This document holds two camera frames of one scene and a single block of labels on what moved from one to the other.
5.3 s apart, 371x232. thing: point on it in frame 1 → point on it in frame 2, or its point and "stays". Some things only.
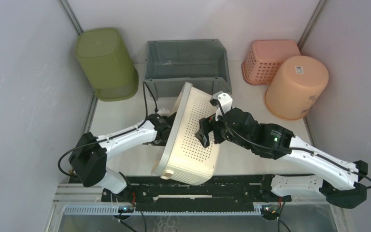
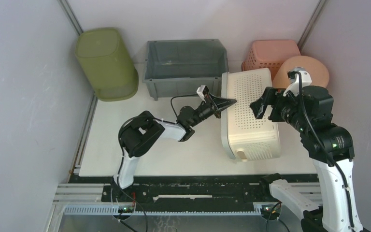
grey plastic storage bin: x=170 y=64 stays
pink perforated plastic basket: x=263 y=56 stays
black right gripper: x=205 y=123 → x=272 y=95
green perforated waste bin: x=99 y=50 stays
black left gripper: x=160 y=143 → x=220 y=103
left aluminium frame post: x=70 y=15 stays
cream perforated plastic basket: x=184 y=158 → x=244 y=137
